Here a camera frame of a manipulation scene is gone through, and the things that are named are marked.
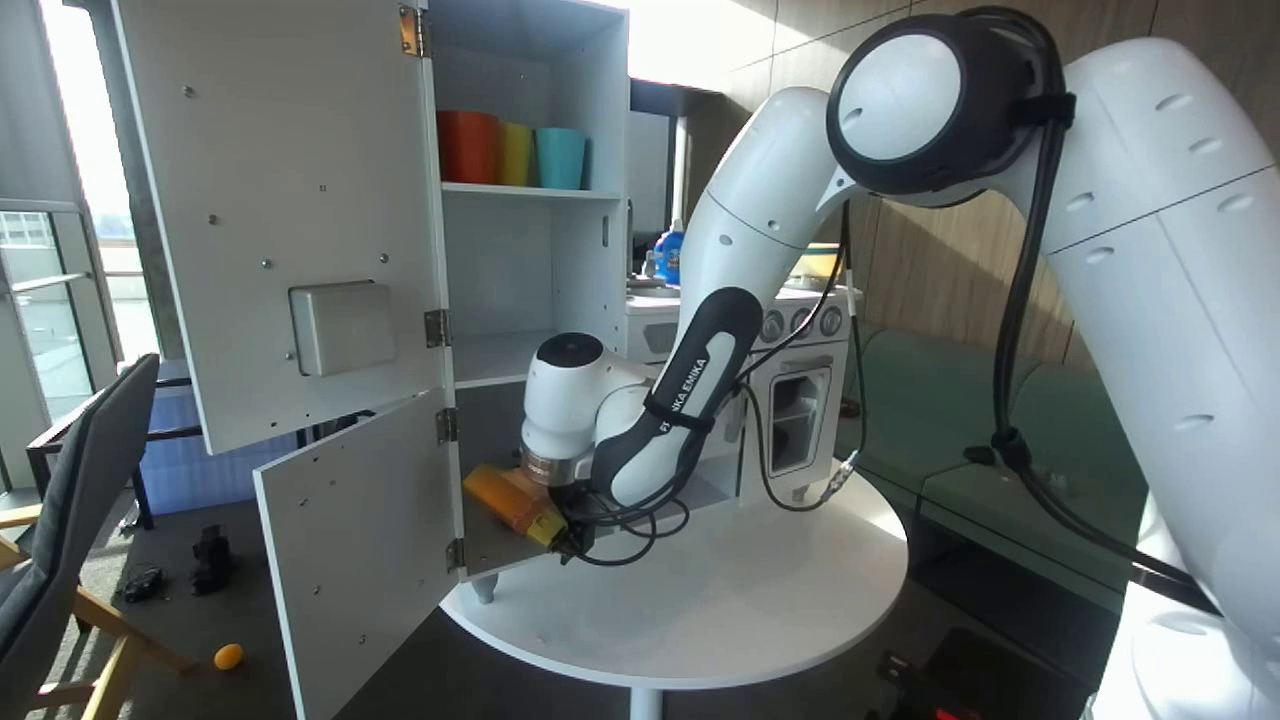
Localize orange and black gripper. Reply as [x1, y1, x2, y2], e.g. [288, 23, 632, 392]
[462, 465, 590, 561]

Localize white cabinet door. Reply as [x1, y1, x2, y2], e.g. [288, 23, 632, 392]
[111, 0, 449, 451]
[254, 387, 461, 720]

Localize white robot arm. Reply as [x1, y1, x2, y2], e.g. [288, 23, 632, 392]
[514, 7, 1280, 720]

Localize white round table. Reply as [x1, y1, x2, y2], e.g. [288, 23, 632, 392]
[440, 475, 906, 720]

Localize blue soap bottle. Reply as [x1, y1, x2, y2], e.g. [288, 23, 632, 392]
[647, 229, 682, 285]

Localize black object on floor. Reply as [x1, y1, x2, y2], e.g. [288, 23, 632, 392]
[117, 523, 235, 604]

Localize orange ball on floor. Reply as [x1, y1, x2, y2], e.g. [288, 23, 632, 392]
[210, 643, 248, 671]

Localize teal cup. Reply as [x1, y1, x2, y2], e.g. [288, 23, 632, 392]
[537, 130, 586, 187]

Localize white toy kitchen set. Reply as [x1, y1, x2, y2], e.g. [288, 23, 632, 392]
[109, 0, 854, 720]

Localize yellow cup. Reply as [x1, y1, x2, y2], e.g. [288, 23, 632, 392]
[498, 124, 531, 187]

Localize red cup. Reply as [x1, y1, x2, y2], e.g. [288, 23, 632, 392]
[436, 111, 498, 185]

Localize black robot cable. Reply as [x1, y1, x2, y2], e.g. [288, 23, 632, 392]
[917, 4, 1224, 616]

